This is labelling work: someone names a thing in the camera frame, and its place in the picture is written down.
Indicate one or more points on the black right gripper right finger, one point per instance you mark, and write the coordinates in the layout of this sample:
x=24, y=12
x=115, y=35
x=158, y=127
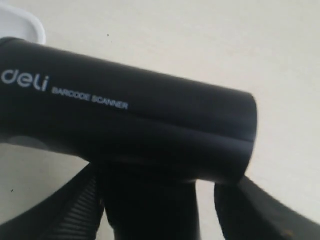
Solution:
x=246, y=212

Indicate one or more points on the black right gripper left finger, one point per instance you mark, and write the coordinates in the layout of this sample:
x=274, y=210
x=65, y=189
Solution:
x=72, y=213

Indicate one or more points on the black handheld barcode scanner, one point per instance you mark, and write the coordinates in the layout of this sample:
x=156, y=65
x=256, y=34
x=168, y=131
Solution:
x=148, y=136

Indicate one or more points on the white plastic tray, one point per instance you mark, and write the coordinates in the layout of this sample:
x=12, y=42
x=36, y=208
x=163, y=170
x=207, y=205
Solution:
x=18, y=23

